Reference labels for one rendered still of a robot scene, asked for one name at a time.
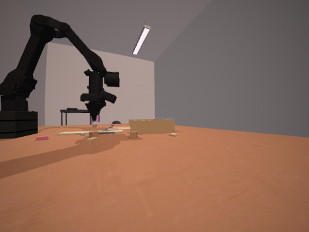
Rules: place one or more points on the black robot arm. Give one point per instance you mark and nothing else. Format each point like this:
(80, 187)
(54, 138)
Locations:
(19, 83)

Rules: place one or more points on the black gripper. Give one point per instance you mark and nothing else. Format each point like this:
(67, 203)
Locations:
(95, 102)

